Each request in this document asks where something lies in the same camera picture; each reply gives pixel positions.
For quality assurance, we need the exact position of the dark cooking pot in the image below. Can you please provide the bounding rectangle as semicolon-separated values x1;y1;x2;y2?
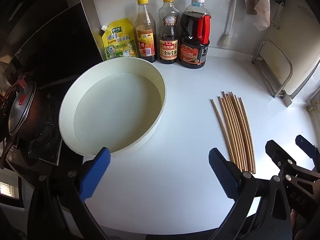
0;85;84;167

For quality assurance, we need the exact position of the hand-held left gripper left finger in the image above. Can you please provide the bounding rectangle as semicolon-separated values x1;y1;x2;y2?
27;147;112;240

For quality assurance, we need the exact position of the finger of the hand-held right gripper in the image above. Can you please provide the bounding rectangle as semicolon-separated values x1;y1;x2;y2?
295;134;320;172
265;140;320;220

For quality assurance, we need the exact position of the black range hood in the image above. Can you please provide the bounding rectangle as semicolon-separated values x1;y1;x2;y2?
0;0;104;85

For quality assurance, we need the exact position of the yellow seasoning pouch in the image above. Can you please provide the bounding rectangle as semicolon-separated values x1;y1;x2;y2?
100;18;138;61

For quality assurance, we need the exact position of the pile of wooden chopsticks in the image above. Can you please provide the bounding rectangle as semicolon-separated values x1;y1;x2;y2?
211;91;257;175

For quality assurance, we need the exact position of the yellow-capped soy sauce bottle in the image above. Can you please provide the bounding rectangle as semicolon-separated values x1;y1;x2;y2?
158;0;179;65

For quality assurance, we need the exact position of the dark pot with lid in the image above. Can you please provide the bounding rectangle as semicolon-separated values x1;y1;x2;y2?
7;80;54;140

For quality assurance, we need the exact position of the metal cutting board rack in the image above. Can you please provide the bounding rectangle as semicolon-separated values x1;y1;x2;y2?
251;39;293;98

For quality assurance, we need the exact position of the red-capped soy sauce jug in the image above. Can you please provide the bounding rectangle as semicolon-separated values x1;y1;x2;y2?
179;0;211;69

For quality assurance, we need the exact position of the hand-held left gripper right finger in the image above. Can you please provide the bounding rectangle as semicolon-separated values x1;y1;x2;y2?
208;147;293;240

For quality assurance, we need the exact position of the white round basin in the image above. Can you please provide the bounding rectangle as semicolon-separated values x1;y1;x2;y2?
59;57;167;157

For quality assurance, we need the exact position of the white dish brush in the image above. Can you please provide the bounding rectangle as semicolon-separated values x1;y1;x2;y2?
216;0;239;48

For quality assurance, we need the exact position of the hanging dish cloth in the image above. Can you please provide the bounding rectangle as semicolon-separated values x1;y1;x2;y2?
242;0;272;32

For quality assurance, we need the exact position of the yellow-capped vinegar bottle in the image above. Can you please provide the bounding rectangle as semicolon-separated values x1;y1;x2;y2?
135;0;157;63

